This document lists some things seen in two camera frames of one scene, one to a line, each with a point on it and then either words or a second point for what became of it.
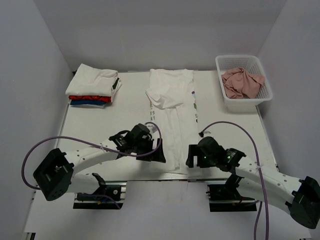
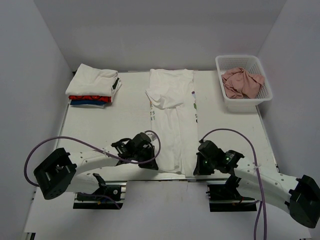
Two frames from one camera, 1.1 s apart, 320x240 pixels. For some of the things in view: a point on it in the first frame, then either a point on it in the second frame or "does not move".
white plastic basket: [250, 64] does not move
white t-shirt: [173, 114] does not move
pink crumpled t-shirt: [238, 83] does not move
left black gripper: [157, 156] to [151, 165]
